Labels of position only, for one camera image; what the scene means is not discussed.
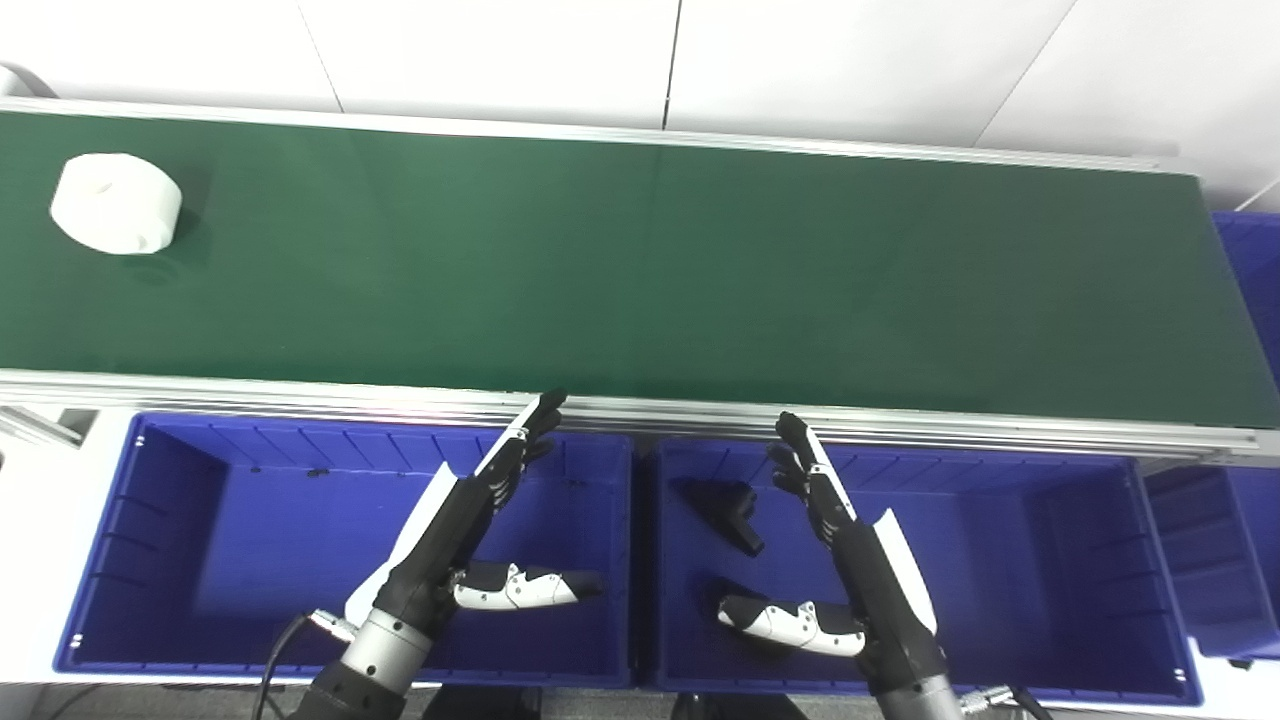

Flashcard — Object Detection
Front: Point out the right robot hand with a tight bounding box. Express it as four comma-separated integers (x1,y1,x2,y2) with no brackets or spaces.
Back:
717,411,948,693

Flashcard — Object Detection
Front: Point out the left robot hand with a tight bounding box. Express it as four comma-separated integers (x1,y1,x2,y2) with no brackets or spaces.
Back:
344,391,604,638

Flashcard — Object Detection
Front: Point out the large blue plastic bin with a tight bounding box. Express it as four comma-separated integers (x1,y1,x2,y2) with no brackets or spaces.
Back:
53,410,637,690
640,435,1205,707

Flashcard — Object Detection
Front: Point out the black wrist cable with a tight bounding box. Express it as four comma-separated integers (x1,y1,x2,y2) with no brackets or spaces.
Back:
260,609,357,720
958,682,1053,720

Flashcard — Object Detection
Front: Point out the green conveyor belt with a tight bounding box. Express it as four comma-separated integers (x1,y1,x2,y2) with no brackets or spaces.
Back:
0,96,1280,469
0,110,1280,430

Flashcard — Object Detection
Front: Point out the aluminium support bracket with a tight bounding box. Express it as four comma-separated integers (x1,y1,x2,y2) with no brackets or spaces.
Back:
0,404,101,448

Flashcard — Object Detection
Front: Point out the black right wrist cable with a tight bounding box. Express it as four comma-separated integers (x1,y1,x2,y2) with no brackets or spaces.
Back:
958,682,1053,720

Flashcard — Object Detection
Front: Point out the white cylindrical part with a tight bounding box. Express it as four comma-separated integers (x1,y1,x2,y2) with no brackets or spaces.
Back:
50,153,184,256

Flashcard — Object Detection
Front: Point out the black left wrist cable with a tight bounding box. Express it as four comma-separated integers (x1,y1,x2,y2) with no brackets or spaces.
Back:
260,609,357,720

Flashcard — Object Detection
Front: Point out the black angled part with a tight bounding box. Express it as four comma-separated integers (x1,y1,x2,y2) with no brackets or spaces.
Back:
679,478,767,558

